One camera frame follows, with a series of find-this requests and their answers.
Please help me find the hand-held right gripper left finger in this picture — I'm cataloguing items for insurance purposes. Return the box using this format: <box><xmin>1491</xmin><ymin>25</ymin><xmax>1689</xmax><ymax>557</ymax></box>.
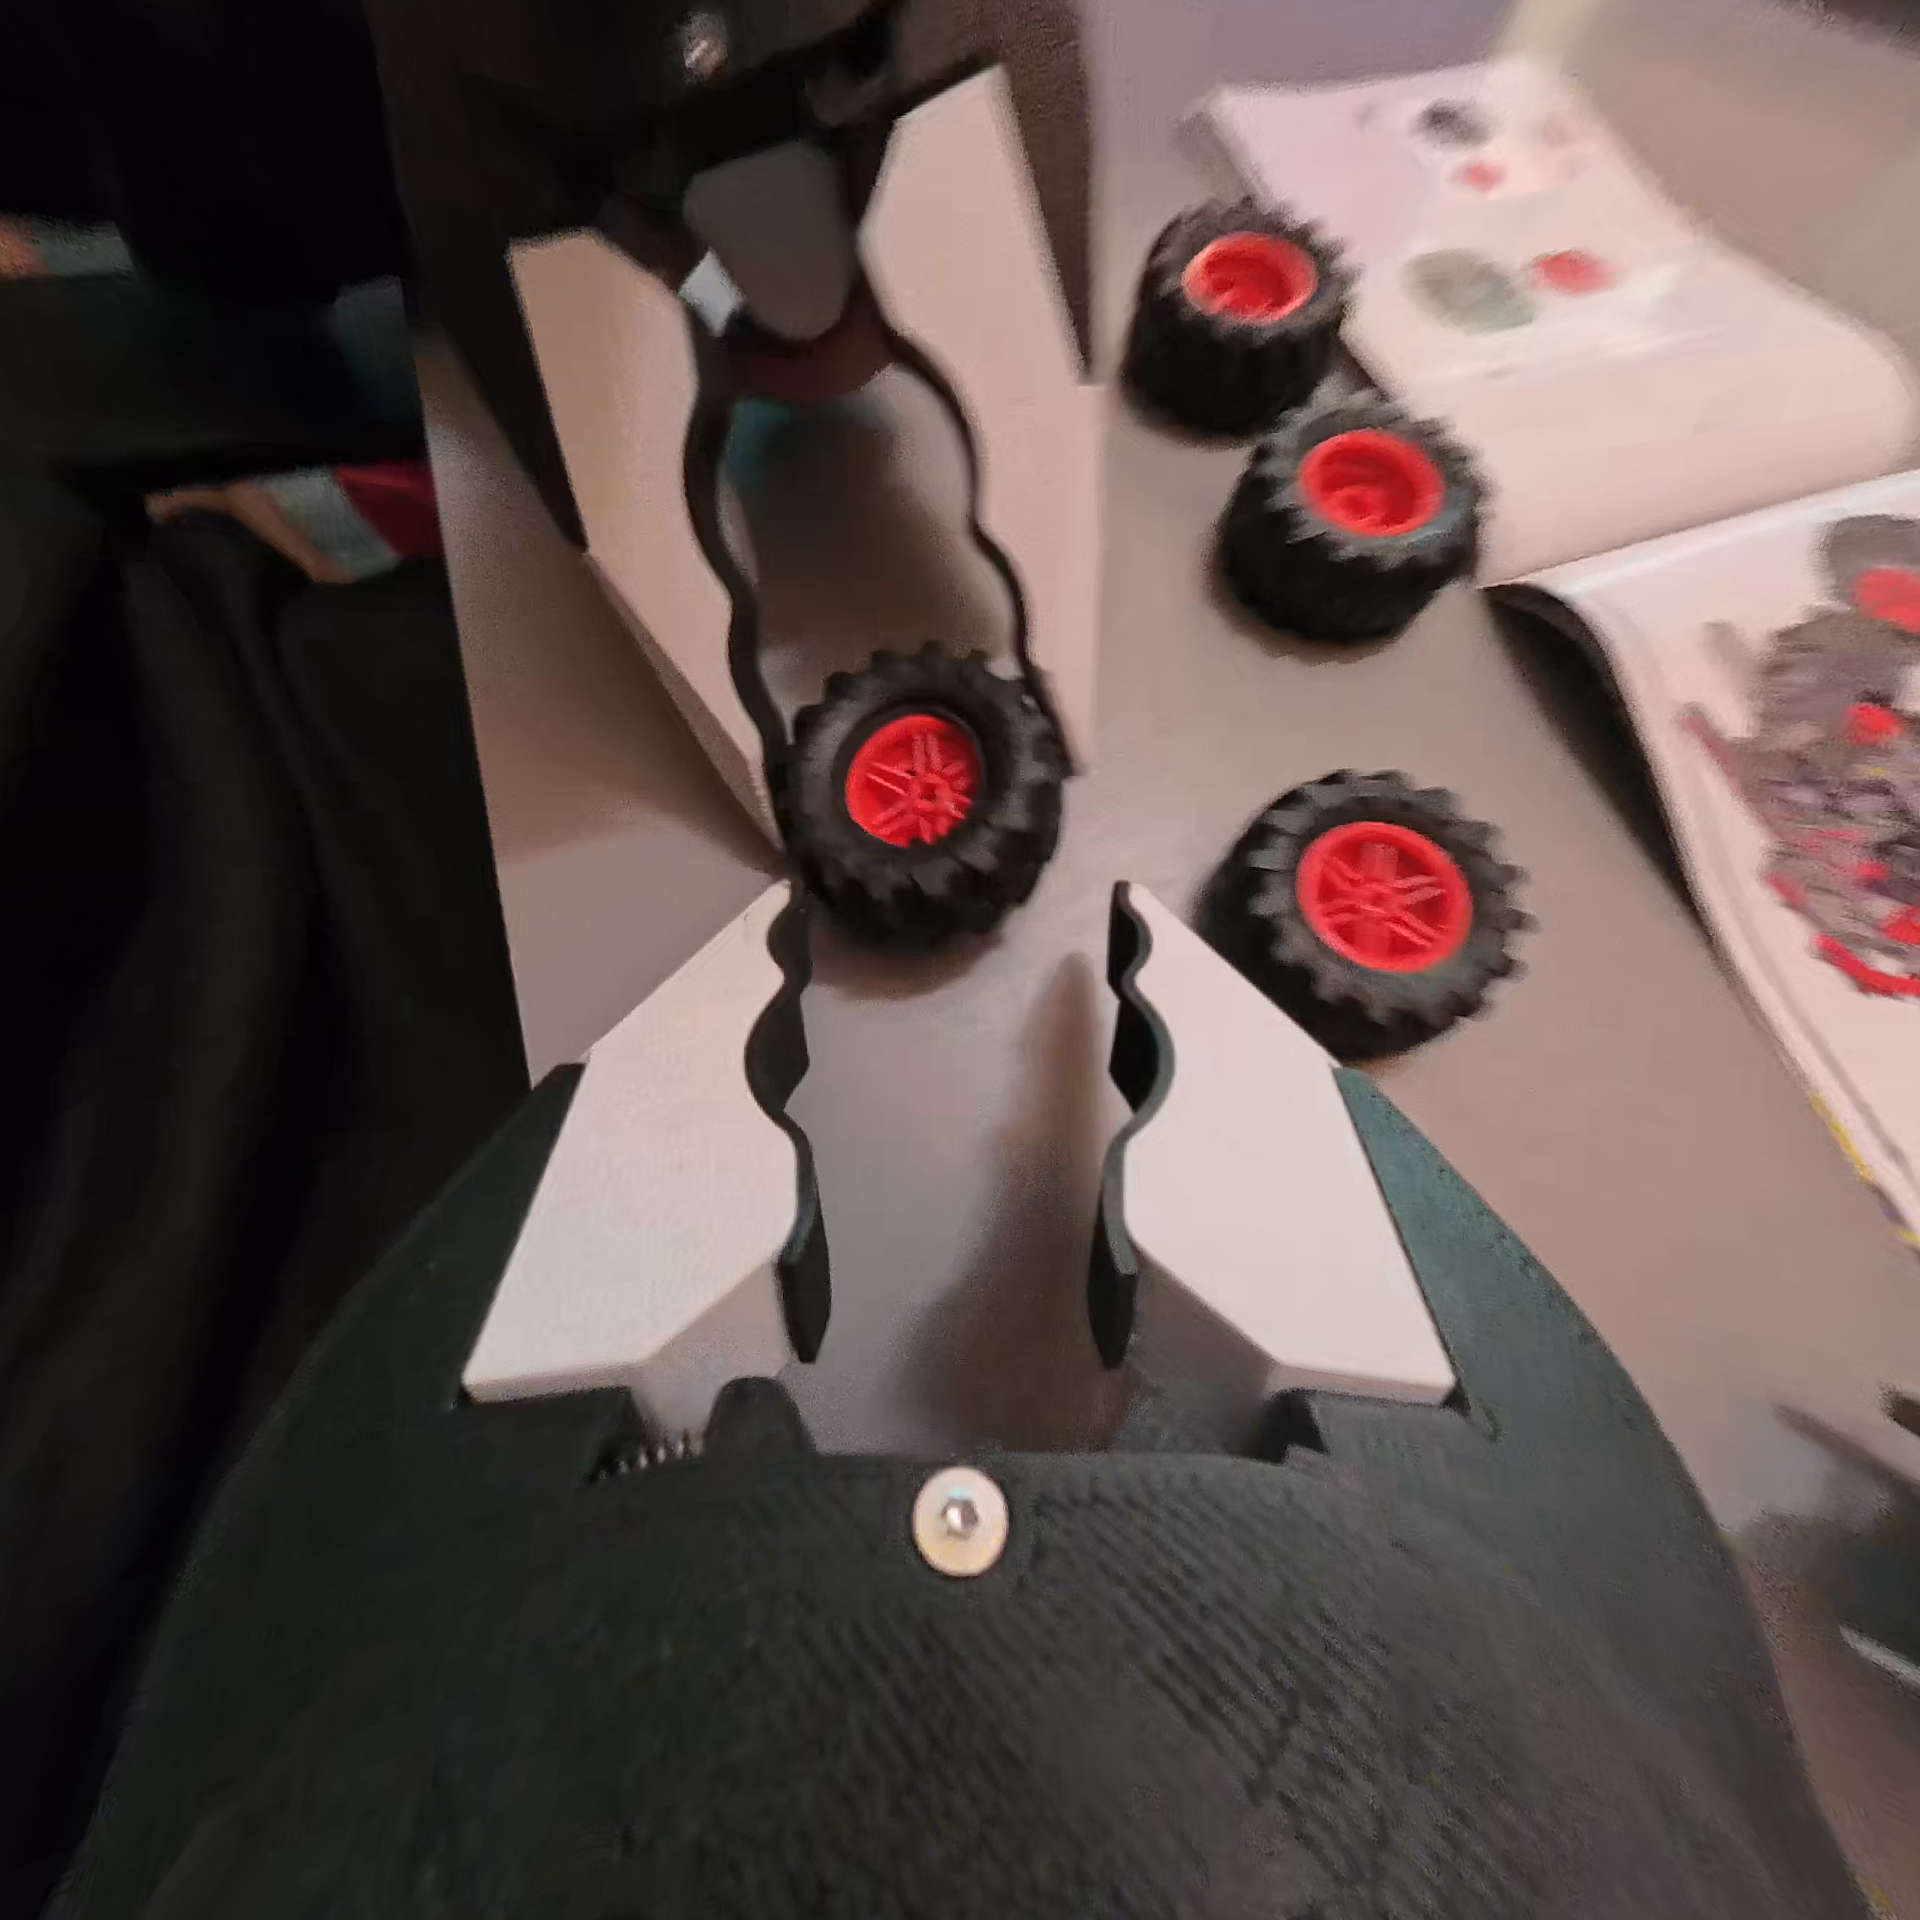
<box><xmin>460</xmin><ymin>881</ymin><xmax>835</xmax><ymax>1434</ymax></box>

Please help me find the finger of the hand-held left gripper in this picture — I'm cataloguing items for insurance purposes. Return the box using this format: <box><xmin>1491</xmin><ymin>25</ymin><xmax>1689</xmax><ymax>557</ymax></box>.
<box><xmin>860</xmin><ymin>63</ymin><xmax>1113</xmax><ymax>775</ymax></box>
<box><xmin>508</xmin><ymin>229</ymin><xmax>799</xmax><ymax>865</ymax></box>

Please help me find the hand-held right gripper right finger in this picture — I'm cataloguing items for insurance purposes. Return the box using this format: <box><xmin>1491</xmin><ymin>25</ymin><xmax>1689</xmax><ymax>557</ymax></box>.
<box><xmin>1089</xmin><ymin>881</ymin><xmax>1468</xmax><ymax>1442</ymax></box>

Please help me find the black toy wheel red rim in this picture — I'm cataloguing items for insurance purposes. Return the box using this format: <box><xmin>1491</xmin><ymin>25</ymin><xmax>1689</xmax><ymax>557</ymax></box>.
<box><xmin>1125</xmin><ymin>198</ymin><xmax>1347</xmax><ymax>437</ymax></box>
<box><xmin>1219</xmin><ymin>398</ymin><xmax>1489</xmax><ymax>644</ymax></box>
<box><xmin>1200</xmin><ymin>773</ymin><xmax>1531</xmax><ymax>1059</ymax></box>
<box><xmin>779</xmin><ymin>644</ymin><xmax>1075</xmax><ymax>946</ymax></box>

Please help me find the grey desk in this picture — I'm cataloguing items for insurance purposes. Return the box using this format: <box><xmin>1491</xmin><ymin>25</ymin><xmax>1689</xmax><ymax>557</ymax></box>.
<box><xmin>411</xmin><ymin>0</ymin><xmax>1920</xmax><ymax>1877</ymax></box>

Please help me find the person's black clothing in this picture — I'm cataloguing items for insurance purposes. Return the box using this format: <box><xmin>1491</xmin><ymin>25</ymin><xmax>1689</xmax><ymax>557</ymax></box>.
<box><xmin>0</xmin><ymin>0</ymin><xmax>528</xmax><ymax>1920</ymax></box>

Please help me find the open instruction booklet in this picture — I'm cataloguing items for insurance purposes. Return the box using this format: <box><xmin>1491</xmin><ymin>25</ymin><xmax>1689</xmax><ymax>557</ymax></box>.
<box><xmin>1184</xmin><ymin>60</ymin><xmax>1920</xmax><ymax>1255</ymax></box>

